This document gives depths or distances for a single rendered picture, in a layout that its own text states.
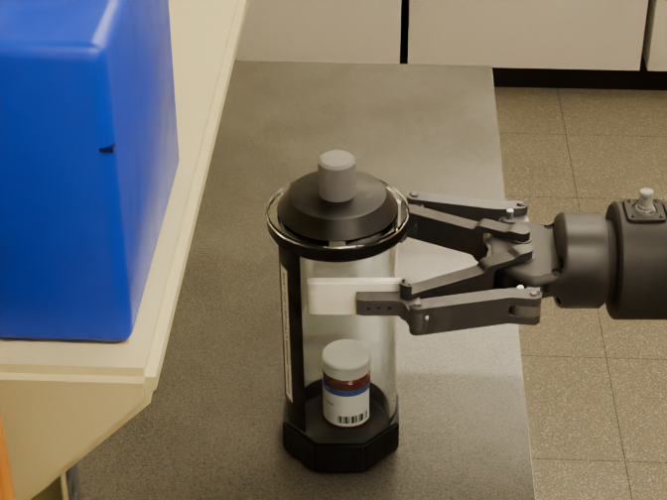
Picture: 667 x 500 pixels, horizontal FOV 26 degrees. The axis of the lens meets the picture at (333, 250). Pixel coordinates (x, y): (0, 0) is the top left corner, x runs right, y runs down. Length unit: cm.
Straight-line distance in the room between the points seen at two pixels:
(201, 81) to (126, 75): 15
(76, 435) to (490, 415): 89
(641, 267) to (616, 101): 278
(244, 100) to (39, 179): 139
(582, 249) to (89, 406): 73
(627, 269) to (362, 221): 20
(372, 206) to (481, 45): 272
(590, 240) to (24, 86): 78
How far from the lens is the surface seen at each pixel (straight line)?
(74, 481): 85
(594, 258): 110
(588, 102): 384
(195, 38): 57
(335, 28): 376
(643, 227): 110
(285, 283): 111
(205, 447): 123
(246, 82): 180
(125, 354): 40
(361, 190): 109
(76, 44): 36
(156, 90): 43
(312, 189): 109
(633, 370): 289
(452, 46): 377
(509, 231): 113
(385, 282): 107
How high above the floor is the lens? 175
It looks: 33 degrees down
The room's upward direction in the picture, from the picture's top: straight up
